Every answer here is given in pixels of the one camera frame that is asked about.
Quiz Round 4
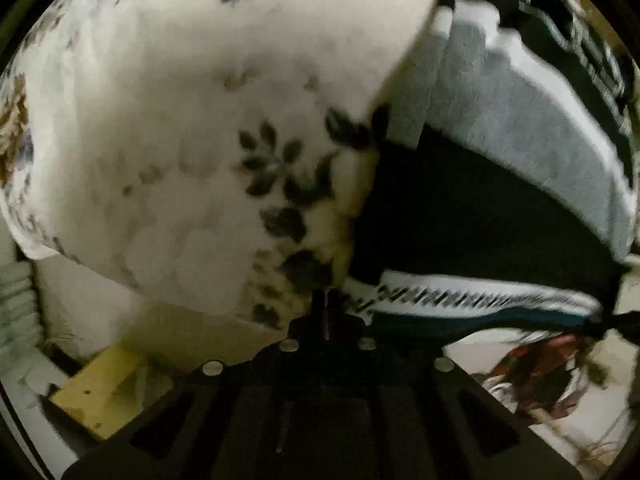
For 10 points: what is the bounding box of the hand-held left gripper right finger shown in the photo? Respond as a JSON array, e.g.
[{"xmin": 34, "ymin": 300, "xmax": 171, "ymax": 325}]
[{"xmin": 326, "ymin": 290, "xmax": 583, "ymax": 480}]

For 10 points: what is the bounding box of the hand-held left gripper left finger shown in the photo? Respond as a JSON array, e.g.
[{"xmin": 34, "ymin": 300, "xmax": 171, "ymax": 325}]
[{"xmin": 62, "ymin": 290, "xmax": 327, "ymax": 480}]

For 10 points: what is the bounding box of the black grey white striped sweater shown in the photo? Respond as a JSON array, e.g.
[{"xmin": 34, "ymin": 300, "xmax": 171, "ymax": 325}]
[{"xmin": 345, "ymin": 0, "xmax": 640, "ymax": 346}]

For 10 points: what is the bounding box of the dark red cloth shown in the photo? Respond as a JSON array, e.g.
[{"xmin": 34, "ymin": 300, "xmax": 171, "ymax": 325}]
[{"xmin": 480, "ymin": 335, "xmax": 603, "ymax": 423}]

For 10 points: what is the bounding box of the yellow wooden board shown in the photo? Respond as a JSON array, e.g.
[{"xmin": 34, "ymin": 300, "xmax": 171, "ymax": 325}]
[{"xmin": 49, "ymin": 345, "xmax": 151, "ymax": 442}]

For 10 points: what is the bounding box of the floral bed sheet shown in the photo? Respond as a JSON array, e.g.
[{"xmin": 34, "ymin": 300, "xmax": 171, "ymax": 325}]
[{"xmin": 0, "ymin": 0, "xmax": 446, "ymax": 333}]

